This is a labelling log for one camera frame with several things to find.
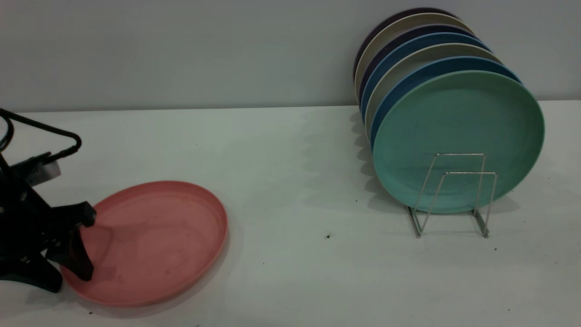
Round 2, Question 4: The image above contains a blue round plate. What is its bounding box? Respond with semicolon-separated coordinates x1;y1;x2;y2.
370;56;522;150
360;32;492;121

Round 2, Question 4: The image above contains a green round plate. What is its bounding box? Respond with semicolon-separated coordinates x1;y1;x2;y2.
372;70;545;214

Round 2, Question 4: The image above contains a beige round plate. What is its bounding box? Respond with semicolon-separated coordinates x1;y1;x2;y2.
354;13;475;100
364;43;503;141

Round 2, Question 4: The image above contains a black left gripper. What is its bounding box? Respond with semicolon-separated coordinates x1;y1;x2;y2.
0;157;97;293

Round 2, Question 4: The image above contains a metal wire plate rack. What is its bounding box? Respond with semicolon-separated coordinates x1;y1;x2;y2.
406;154;497;239

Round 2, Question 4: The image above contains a navy purple round plate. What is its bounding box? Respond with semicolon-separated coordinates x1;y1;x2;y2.
357;24;475;103

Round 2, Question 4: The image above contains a dark purple round plate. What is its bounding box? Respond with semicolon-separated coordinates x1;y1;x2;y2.
353;8;457;82

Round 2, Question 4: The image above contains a pink round plate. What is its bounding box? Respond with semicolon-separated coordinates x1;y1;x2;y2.
60;181;229;307

